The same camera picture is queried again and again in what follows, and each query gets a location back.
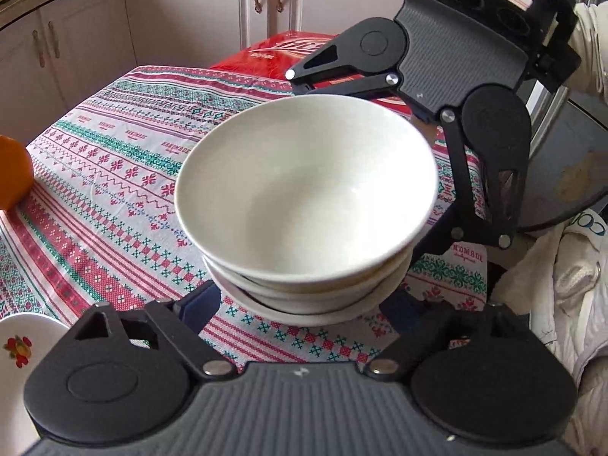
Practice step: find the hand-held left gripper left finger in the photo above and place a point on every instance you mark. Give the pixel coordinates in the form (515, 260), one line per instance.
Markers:
(202, 306)

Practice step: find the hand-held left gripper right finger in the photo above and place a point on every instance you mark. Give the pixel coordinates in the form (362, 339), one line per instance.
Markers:
(403, 316)

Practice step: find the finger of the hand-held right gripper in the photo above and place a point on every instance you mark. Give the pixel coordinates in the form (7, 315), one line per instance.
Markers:
(306, 69)
(463, 190)

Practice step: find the white bowl with pink flower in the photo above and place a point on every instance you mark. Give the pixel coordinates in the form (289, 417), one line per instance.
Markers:
(323, 318)

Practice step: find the white plate with speckled stain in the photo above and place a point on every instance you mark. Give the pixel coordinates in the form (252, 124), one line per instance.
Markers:
(19, 389)

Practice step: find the red printed carton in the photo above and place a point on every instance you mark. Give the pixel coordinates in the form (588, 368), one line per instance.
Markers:
(266, 57)

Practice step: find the dark round stool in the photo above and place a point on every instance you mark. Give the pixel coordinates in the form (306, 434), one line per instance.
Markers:
(560, 152)

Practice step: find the red green patterned tablecloth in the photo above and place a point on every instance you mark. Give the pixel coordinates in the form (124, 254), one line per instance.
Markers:
(118, 199)

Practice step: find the white kitchen base cabinets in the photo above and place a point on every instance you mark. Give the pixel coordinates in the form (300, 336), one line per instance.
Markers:
(166, 9)

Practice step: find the person's white jacket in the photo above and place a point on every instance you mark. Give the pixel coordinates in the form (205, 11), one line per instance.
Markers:
(579, 294)

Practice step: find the orange without leaf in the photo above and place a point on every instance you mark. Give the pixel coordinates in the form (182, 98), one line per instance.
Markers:
(14, 175)

